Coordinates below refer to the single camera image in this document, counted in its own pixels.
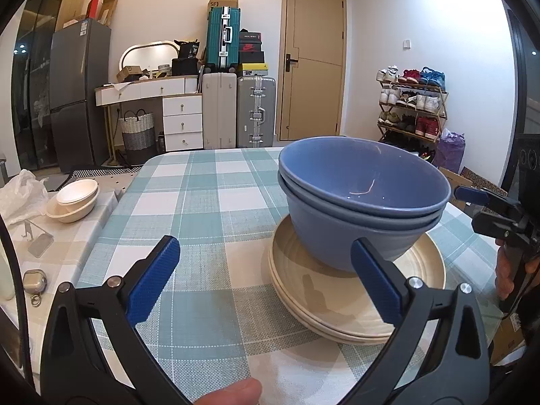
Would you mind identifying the wooden door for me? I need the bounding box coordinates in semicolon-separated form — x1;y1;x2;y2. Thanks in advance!
280;0;347;141

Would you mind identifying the teal suitcase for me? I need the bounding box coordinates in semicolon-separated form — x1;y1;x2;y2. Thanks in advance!
205;6;241;72

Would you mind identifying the oval mirror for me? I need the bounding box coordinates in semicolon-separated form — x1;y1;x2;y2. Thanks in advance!
118;41;180;77

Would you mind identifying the purple bag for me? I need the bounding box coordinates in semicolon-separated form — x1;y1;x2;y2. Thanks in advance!
434;133;465;173

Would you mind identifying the yellow black shoe box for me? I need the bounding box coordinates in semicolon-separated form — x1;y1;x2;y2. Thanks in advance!
237;62;269;77

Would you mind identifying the person's right hand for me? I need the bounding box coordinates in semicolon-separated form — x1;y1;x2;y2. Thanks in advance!
494;238;540;301

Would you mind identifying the brown cardboard box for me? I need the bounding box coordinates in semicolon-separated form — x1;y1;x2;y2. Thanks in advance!
439;166;475;212

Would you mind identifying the beige suitcase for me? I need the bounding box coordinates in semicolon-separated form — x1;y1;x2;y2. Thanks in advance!
201;72;238;150

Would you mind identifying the grey refrigerator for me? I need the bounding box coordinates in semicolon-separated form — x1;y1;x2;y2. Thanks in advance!
50;19;112;173

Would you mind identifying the small white bowl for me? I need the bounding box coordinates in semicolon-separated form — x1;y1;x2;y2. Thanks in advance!
56;179;99;205

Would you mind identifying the wooden shoe rack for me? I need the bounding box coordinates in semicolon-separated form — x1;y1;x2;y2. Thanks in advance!
377;80;449;144

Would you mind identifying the small open cardboard box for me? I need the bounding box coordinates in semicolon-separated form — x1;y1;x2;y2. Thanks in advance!
117;65;142;83

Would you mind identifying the teal checked tablecloth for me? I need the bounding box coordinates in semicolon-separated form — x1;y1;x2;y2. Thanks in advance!
78;147;503;405

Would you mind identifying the white vanity desk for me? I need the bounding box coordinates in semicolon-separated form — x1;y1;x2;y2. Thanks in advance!
95;75;204;165

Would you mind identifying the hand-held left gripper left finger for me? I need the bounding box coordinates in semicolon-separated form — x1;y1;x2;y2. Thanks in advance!
40;235;190;405

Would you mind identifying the black shoe box red logo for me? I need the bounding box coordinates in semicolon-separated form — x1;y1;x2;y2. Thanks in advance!
238;29;262;53

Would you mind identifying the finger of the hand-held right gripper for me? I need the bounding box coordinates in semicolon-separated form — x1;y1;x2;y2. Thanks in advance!
471;208;530;239
453;186;513;212

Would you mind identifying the person's left hand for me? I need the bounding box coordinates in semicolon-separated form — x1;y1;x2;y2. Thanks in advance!
194;377;262;405

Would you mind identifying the black paper bag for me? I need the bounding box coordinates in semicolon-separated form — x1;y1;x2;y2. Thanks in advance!
175;40;200;60

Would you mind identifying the metal phone stand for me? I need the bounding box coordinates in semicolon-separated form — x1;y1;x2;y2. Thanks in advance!
21;223;55;258

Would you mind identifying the black cable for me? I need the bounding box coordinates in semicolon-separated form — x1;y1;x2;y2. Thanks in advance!
0;215;34;389

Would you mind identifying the shoe rack with shoes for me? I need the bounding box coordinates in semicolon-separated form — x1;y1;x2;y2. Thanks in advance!
377;65;447;138

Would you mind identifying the blue bowl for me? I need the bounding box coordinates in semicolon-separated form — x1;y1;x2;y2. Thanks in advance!
287;194;441;273
278;177;446;231
277;136;452;220

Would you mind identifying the small white plates stack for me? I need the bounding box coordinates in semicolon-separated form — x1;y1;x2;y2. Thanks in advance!
46;186;101;223

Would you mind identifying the white plastic bag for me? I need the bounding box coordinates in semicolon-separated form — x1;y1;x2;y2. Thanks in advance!
0;169;49;225

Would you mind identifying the silver suitcase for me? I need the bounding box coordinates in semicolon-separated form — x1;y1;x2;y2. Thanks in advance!
236;76;277;149

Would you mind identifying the dark glass cabinet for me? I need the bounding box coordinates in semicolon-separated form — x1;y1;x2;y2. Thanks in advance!
10;0;57;169

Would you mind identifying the printed cardboard box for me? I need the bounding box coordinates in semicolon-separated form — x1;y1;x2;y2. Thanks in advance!
460;166;509;197

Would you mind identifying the black white striped rug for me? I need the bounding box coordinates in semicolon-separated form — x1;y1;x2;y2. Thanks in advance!
46;166;144;190

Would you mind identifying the silver earbud case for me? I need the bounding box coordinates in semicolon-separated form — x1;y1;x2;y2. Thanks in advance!
23;271;48;294

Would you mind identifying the woven laundry basket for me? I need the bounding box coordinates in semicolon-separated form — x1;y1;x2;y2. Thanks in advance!
118;110;158;166

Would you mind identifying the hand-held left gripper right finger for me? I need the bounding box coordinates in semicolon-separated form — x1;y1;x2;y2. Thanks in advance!
342;238;492;405

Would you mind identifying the side table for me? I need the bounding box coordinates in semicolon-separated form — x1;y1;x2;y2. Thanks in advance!
0;188;125;334

